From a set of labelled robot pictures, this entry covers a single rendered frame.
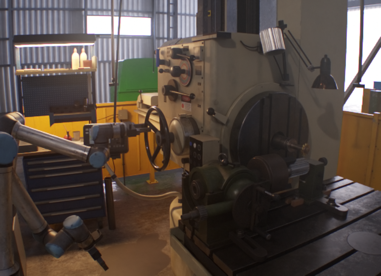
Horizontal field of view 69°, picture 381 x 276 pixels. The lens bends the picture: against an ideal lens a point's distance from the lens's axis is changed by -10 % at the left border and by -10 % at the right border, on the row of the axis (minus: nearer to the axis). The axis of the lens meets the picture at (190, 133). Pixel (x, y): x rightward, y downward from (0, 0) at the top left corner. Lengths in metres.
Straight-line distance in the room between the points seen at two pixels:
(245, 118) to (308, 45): 0.74
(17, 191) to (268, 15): 1.89
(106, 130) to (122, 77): 3.87
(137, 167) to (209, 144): 3.12
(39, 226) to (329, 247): 1.32
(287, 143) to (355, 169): 2.34
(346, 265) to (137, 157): 3.70
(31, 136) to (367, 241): 1.72
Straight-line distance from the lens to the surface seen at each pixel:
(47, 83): 3.54
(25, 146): 3.15
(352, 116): 3.91
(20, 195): 1.51
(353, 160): 3.96
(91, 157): 1.69
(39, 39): 3.32
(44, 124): 4.22
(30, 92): 3.55
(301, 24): 2.06
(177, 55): 1.88
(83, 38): 3.33
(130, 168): 4.56
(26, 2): 14.96
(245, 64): 1.74
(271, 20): 2.25
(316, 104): 2.20
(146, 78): 5.75
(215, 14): 2.88
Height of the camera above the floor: 1.70
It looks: 12 degrees down
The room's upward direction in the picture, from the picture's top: straight up
